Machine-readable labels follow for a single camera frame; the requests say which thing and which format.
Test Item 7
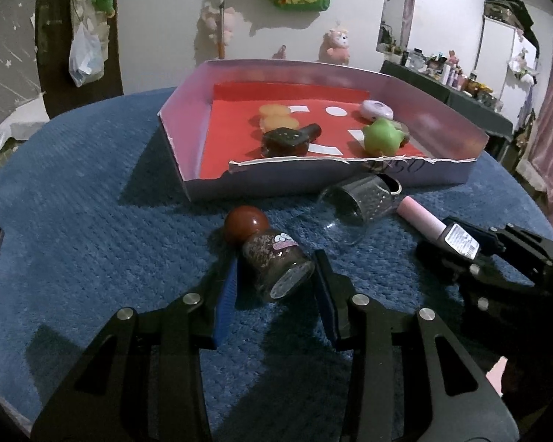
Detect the white cabinet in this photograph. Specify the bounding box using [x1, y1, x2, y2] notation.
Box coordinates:
[477, 16, 542, 116]

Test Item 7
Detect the spice jar with red cap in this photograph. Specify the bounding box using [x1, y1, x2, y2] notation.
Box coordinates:
[224, 206, 315, 302]

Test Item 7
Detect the pink round device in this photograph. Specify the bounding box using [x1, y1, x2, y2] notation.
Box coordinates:
[360, 100, 394, 121]

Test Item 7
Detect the cardboard box with red lining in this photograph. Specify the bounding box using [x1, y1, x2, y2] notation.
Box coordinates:
[159, 58, 489, 203]

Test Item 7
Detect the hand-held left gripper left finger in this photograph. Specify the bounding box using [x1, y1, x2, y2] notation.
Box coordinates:
[30, 255, 240, 442]

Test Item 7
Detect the glass jar with grater lid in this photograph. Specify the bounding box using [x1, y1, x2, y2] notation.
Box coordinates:
[317, 172, 403, 246]

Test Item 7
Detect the dark suitcase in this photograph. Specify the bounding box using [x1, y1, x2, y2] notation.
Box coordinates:
[484, 0, 535, 28]

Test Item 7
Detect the light pink plush toy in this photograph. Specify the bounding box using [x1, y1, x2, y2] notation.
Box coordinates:
[200, 2, 237, 47]

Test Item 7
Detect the pink bear plush toy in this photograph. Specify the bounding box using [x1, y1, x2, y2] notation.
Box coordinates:
[318, 28, 351, 65]

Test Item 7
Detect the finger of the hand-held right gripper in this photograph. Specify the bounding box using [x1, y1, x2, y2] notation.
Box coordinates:
[416, 239, 549, 305]
[442, 215, 553, 268]

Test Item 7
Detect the pink nail polish bottle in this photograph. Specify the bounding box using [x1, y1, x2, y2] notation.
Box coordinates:
[396, 196, 482, 263]

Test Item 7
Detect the dark glass bottle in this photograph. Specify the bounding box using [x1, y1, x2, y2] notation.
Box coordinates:
[260, 123, 322, 159]

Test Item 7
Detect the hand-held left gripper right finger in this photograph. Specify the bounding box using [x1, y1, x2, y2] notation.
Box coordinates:
[312, 249, 521, 442]

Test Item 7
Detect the wall mirror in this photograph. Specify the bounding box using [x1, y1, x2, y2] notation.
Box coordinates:
[376, 0, 418, 53]

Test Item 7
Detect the pink bed sheet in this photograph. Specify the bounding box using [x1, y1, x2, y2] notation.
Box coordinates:
[486, 357, 510, 394]

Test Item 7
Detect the row of small table items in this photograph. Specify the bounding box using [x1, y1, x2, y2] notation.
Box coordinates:
[387, 46, 505, 111]

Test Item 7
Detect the green star-shaped toy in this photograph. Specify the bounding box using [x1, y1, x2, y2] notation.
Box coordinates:
[362, 117, 405, 156]

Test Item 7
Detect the clear plastic bag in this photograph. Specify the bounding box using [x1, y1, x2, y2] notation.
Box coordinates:
[69, 23, 104, 88]

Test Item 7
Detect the table with green cloth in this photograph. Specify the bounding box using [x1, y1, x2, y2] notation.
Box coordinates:
[380, 60, 514, 148]

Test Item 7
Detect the white plastic sheet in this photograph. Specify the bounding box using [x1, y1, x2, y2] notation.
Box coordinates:
[0, 94, 47, 166]

